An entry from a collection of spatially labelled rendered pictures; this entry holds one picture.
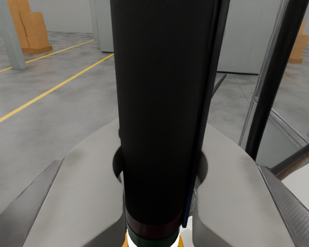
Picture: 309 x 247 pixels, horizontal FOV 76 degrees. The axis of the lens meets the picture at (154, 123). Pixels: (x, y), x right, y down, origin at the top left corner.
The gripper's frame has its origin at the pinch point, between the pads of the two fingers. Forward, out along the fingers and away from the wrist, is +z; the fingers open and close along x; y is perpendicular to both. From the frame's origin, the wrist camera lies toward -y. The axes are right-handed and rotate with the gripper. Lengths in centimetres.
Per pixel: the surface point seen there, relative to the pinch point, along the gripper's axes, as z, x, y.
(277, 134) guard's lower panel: 86, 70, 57
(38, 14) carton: 738, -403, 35
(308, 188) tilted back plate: 18.3, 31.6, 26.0
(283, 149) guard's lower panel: 77, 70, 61
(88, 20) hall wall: 1285, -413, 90
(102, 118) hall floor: 256, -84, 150
